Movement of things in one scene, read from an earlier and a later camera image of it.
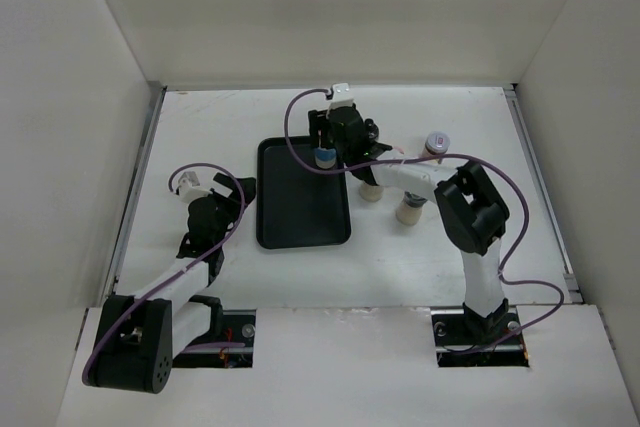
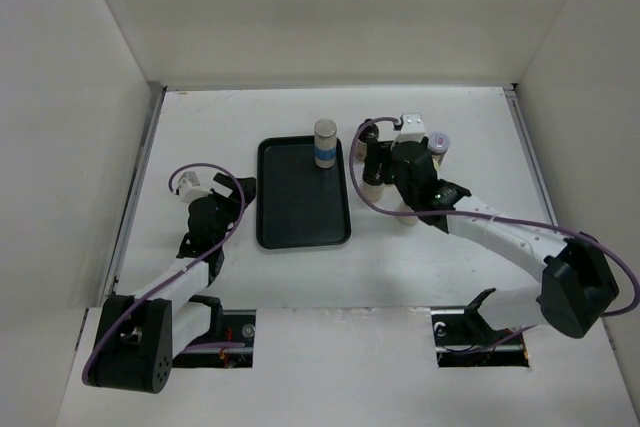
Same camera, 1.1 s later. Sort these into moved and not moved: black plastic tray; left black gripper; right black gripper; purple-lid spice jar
Moved: right black gripper
Not moved: purple-lid spice jar; black plastic tray; left black gripper
